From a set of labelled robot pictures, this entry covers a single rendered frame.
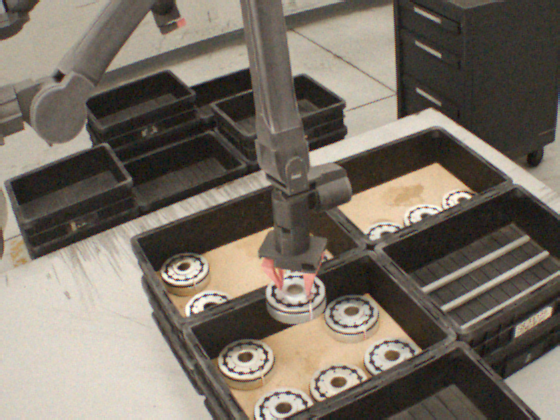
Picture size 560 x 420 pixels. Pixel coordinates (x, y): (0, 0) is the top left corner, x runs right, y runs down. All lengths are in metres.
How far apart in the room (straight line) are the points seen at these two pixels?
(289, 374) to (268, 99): 0.52
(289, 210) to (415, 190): 0.66
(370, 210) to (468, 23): 1.17
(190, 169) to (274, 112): 1.68
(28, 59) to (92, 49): 3.29
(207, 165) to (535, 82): 1.39
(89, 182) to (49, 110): 1.68
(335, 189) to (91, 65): 0.45
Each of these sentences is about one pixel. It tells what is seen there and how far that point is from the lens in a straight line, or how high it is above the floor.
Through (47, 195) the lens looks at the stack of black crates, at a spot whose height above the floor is 0.49.
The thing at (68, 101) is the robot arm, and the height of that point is 1.45.
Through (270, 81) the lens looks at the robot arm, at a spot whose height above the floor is 1.37.
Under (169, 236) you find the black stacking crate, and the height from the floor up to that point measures 0.90.
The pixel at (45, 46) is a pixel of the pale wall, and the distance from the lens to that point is 4.29.
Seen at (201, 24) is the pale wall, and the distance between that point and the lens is 4.58.
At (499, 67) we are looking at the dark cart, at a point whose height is 0.61.
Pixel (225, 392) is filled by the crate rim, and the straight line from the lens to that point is 1.24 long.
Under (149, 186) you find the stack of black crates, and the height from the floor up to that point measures 0.38.
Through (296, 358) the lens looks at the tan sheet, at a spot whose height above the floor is 0.83.
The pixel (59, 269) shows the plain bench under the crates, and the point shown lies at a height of 0.70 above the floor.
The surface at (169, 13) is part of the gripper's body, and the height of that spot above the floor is 1.23.
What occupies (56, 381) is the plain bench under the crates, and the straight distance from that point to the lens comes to 1.66.
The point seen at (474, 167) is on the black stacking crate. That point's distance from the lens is 1.77.
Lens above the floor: 1.87
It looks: 36 degrees down
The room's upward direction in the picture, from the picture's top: 6 degrees counter-clockwise
